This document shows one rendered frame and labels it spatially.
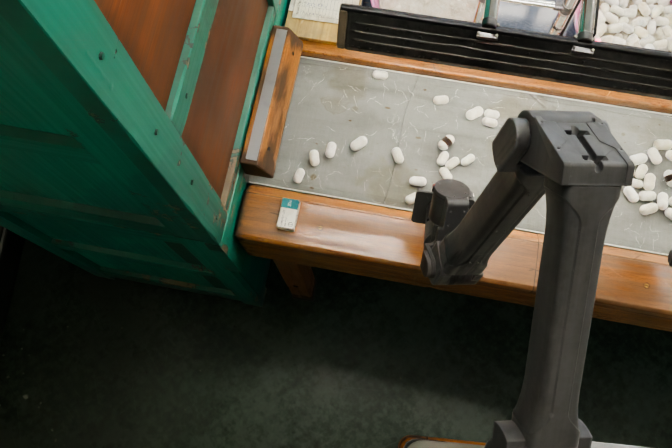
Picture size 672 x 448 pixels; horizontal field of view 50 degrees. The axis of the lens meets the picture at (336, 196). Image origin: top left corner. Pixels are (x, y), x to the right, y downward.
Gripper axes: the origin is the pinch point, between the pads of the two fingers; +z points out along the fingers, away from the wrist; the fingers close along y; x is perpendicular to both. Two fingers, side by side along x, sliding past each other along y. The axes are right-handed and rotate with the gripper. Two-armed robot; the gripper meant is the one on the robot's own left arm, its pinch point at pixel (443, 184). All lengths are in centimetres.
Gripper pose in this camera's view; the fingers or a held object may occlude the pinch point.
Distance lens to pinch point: 134.0
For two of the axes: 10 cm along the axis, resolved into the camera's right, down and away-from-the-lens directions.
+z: 1.5, -5.3, 8.4
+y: -9.8, -1.6, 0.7
